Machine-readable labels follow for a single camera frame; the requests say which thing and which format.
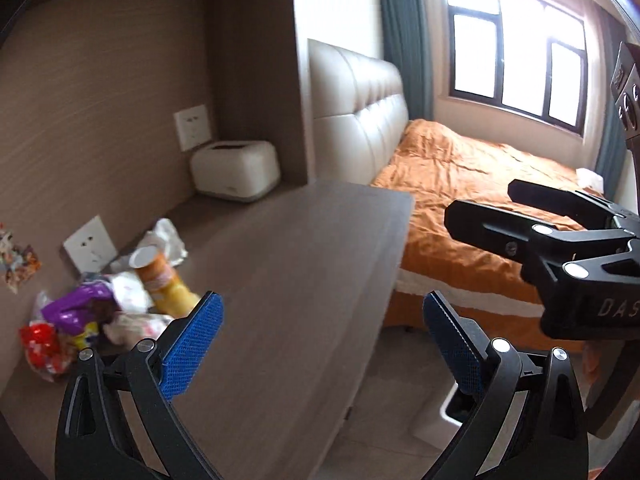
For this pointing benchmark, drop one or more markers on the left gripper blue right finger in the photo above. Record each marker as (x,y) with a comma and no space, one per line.
(460,341)

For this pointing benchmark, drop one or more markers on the orange bed cover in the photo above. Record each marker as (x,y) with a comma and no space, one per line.
(459,185)

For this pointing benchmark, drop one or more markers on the white wall socket lower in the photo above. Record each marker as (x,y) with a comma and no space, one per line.
(90,248)

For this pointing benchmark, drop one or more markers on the white item on bed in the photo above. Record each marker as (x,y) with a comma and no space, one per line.
(589,180)

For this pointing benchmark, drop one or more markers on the orange cylindrical snack can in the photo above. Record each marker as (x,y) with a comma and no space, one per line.
(167,290)

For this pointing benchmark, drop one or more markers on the teal curtain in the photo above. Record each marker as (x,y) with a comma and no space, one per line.
(406,44)

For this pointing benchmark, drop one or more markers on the purple snack wrapper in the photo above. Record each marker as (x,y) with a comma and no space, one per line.
(72,313)

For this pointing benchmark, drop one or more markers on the cream padded headboard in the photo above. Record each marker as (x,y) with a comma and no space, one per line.
(359,111)

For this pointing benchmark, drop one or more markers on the red snack wrapper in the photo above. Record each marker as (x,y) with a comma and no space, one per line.
(47,353)

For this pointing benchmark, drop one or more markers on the window with dark frame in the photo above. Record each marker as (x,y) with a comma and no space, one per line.
(526,56)

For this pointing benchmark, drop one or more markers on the white trash bin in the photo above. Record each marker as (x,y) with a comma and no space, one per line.
(432,424)

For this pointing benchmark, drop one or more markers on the white wall socket upper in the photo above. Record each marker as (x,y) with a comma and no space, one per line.
(192,126)

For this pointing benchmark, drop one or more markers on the white tissue box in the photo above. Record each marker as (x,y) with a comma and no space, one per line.
(243,171)

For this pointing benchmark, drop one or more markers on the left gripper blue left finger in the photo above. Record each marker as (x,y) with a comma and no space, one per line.
(185,342)

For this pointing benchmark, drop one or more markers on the white wall socket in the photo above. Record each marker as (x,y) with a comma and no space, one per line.
(192,126)
(90,248)

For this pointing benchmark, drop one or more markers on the clear plastic wrapper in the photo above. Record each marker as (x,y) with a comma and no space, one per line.
(135,317)

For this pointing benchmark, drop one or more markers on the white tissue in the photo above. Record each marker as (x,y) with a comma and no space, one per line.
(165,237)

